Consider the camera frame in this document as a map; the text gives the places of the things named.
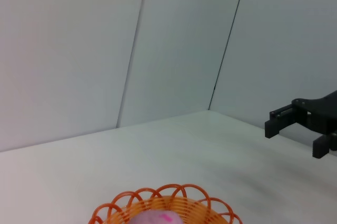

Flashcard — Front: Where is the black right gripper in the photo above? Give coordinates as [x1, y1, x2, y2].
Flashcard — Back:
[264, 91, 337, 159]

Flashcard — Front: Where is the orange plastic woven basket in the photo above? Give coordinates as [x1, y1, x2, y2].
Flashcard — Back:
[88, 183, 243, 224]

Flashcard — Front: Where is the pink peach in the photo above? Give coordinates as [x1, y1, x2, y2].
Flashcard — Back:
[130, 210, 185, 224]

